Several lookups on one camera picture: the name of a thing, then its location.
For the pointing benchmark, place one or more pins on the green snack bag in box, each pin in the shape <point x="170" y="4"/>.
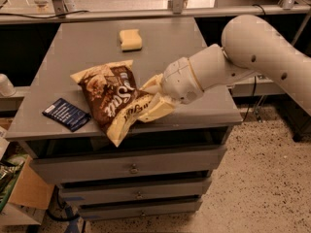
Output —
<point x="9" y="172"/>

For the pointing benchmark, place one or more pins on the top grey drawer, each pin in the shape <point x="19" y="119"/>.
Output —
<point x="127" y="164"/>

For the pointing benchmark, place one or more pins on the white cylinder object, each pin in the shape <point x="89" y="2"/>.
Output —
<point x="6" y="87"/>

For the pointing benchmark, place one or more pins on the middle grey drawer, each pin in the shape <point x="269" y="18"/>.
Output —
<point x="134" y="191"/>

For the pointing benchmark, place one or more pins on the grey drawer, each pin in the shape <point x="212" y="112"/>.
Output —
<point x="162" y="207"/>
<point x="127" y="164"/>
<point x="134" y="191"/>

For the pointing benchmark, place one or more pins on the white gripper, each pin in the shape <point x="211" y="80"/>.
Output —
<point x="179" y="79"/>

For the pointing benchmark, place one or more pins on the brown sea salt chip bag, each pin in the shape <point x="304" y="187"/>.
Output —
<point x="114" y="100"/>

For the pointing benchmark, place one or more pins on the yellow sponge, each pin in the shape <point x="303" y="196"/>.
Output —
<point x="130" y="40"/>

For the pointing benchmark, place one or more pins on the cardboard box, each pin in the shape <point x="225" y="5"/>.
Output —
<point x="26" y="197"/>

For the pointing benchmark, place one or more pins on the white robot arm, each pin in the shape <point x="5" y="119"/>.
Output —
<point x="250" y="46"/>

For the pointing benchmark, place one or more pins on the grey drawer cabinet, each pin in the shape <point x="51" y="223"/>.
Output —
<point x="78" y="46"/>

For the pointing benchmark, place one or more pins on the blue rxbar blueberry wrapper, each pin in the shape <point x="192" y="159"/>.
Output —
<point x="67" y="114"/>

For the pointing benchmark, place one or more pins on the bottom grey drawer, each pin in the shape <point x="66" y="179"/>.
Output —
<point x="162" y="207"/>

